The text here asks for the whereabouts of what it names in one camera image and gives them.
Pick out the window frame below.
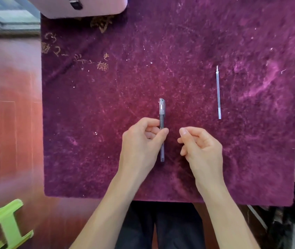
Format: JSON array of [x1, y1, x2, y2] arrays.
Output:
[[0, 0, 41, 37]]

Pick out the purple velvet cloth, gold embroidery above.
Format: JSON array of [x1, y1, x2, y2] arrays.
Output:
[[41, 0, 295, 207]]

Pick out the person's right forearm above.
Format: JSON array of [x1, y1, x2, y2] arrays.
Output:
[[198, 184, 261, 249]]

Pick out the person's left hand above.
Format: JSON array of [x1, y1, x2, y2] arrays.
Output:
[[118, 117, 169, 180]]

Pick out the light green plastic stool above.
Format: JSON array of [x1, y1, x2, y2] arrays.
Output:
[[0, 199, 34, 249]]

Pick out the person's dark trousers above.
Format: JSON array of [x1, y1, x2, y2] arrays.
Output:
[[115, 201, 207, 249]]

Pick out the clear gel pen with cap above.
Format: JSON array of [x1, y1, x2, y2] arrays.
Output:
[[159, 98, 167, 163]]

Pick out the person's right hand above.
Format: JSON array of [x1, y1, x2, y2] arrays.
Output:
[[177, 126, 226, 194]]

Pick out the thin clear pen refill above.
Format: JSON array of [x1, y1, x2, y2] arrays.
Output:
[[216, 66, 222, 120]]

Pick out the person's left forearm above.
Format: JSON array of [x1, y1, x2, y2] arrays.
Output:
[[69, 174, 144, 249]]

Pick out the pink rounded box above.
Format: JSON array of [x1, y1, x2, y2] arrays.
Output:
[[25, 0, 129, 19]]

